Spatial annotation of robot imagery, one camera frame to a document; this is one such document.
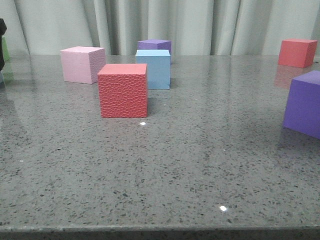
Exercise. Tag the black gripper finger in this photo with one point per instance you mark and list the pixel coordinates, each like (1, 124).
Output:
(3, 29)

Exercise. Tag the light blue textured cube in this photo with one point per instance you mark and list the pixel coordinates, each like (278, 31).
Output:
(1, 78)

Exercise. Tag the light blue smooth cube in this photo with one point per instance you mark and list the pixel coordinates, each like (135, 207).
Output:
(158, 67)

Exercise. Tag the green foam cube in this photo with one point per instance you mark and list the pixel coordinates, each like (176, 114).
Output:
(5, 51)

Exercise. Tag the grey-green curtain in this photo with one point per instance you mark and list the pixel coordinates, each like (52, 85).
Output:
(195, 27)

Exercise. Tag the pink foam cube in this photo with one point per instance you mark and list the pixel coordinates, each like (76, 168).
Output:
(81, 64)

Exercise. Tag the red textured foam cube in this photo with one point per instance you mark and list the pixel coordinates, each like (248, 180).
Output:
(123, 90)

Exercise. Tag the purple foam cube at back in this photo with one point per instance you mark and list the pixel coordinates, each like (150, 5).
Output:
(153, 45)

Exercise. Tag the purple foam cube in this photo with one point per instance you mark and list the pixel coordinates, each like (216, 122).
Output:
(302, 112)
(153, 45)

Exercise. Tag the red foam cube far right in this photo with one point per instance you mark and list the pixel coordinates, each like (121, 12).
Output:
(298, 53)

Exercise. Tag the purple foam cube near right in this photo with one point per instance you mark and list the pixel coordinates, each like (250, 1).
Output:
(302, 112)

